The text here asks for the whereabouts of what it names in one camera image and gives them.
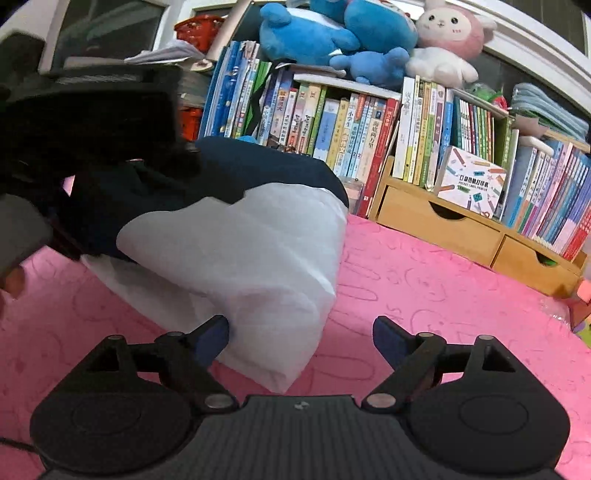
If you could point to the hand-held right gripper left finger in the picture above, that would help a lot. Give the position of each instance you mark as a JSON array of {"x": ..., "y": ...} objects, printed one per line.
[{"x": 212, "y": 334}]

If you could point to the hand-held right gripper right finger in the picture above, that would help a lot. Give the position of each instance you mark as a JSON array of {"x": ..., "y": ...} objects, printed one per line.
[{"x": 390, "y": 337}]

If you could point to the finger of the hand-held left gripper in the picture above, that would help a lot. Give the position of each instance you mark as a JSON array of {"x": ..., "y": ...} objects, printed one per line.
[{"x": 184, "y": 161}]

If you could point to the navy and white jacket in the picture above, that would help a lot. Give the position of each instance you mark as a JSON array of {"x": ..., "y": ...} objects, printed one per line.
[{"x": 231, "y": 258}]

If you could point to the person's left hand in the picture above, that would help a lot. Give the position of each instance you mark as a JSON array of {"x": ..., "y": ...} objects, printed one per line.
[{"x": 11, "y": 284}]

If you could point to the pink printed mat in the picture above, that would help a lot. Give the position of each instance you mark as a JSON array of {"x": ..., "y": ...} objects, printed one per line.
[{"x": 415, "y": 286}]

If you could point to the row of tall blue picture books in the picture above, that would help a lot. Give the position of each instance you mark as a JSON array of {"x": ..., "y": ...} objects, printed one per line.
[{"x": 231, "y": 92}]

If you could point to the wooden drawer organizer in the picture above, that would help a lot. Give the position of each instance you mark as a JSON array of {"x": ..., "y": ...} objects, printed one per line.
[{"x": 415, "y": 217}]

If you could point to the small red basket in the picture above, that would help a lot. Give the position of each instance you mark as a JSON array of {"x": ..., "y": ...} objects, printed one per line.
[{"x": 198, "y": 32}]

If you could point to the beige leaning folder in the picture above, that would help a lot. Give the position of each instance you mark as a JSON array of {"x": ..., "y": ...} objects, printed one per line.
[{"x": 228, "y": 27}]

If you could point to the clear plastic cup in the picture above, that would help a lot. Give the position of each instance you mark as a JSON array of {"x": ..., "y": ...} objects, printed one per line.
[{"x": 353, "y": 196}]

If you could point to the row of children's storybooks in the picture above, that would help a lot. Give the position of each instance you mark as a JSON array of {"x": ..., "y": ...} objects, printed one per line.
[{"x": 332, "y": 129}]

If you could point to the clear plastic bag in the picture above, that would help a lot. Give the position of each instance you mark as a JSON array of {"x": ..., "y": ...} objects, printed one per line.
[{"x": 556, "y": 314}]

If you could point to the large blue plush toy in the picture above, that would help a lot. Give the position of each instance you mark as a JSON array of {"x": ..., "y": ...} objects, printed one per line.
[{"x": 300, "y": 37}]

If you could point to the white patterned box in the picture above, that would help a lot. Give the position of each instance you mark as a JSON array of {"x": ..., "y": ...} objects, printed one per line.
[{"x": 471, "y": 184}]

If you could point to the white flat box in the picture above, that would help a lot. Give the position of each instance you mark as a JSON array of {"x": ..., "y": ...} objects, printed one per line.
[{"x": 351, "y": 85}]

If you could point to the pink dollhouse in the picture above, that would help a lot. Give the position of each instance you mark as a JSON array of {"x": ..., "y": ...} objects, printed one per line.
[{"x": 582, "y": 295}]

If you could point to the row of green yellow books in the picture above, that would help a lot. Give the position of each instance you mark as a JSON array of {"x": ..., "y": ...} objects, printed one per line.
[{"x": 429, "y": 129}]

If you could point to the white plastic roll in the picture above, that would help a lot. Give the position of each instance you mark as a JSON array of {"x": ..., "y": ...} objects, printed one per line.
[{"x": 535, "y": 146}]

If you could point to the green pink toy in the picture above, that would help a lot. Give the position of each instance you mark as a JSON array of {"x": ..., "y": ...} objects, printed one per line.
[{"x": 485, "y": 94}]

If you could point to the stack of pale blue booklets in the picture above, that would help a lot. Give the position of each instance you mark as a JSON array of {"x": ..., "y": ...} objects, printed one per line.
[{"x": 549, "y": 108}]

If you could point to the pink white bunny plush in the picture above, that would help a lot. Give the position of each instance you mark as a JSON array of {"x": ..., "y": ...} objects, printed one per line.
[{"x": 452, "y": 37}]

